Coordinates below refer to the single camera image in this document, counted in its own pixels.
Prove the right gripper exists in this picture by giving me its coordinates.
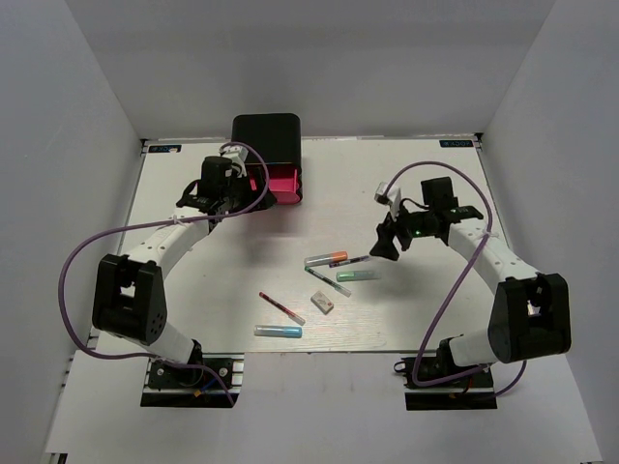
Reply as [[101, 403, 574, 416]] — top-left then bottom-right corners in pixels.
[[369, 198, 434, 261]]

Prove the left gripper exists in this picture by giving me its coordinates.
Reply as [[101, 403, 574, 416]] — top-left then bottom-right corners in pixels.
[[221, 167, 278, 216]]

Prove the pink drawer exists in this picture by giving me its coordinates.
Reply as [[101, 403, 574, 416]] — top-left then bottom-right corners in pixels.
[[247, 164, 303, 210]]

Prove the white eraser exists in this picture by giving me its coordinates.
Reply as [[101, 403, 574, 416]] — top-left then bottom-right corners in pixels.
[[310, 291, 335, 314]]

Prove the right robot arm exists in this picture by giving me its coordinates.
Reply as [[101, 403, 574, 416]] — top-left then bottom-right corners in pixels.
[[369, 177, 572, 388]]

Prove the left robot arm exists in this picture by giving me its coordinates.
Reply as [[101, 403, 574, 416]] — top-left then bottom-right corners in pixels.
[[92, 154, 269, 386]]

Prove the purple pen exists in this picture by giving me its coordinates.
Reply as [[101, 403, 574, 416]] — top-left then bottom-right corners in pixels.
[[328, 252, 370, 268]]

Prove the green capped marker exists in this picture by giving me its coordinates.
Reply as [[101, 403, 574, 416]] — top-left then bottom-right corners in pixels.
[[336, 270, 381, 282]]

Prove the green pen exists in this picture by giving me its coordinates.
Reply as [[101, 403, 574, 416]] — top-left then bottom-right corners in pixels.
[[304, 266, 351, 298]]

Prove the orange capped marker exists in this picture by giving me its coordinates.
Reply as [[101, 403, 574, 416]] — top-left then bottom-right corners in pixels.
[[304, 251, 348, 267]]

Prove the black drawer cabinet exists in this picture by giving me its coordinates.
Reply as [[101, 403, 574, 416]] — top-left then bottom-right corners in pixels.
[[231, 113, 303, 193]]

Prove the left blue label sticker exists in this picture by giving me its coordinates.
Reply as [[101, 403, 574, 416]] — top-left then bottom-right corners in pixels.
[[148, 144, 182, 154]]

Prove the blue label sticker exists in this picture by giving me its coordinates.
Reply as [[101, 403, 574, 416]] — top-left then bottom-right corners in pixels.
[[148, 144, 182, 154], [439, 139, 475, 148]]

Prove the red pen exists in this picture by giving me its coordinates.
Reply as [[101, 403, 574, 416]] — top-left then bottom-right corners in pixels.
[[258, 292, 306, 326]]

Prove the right blue label sticker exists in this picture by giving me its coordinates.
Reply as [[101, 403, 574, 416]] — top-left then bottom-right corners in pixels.
[[439, 139, 475, 148]]

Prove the blue capped marker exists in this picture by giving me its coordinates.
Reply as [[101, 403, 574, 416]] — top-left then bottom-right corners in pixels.
[[253, 325, 303, 338]]

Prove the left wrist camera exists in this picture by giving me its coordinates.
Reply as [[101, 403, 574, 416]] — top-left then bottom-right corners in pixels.
[[219, 144, 249, 167]]

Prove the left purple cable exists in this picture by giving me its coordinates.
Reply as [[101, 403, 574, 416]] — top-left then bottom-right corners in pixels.
[[57, 142, 272, 405]]

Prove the purple cable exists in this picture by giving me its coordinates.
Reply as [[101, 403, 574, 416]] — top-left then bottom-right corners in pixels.
[[384, 161, 528, 400], [57, 142, 272, 405]]

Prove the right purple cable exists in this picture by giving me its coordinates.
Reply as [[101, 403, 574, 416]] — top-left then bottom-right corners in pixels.
[[384, 161, 528, 400]]

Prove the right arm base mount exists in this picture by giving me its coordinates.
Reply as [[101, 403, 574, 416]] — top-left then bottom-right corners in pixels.
[[394, 357, 497, 412]]

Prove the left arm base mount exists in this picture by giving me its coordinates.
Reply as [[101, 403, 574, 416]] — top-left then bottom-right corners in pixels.
[[140, 354, 245, 409]]

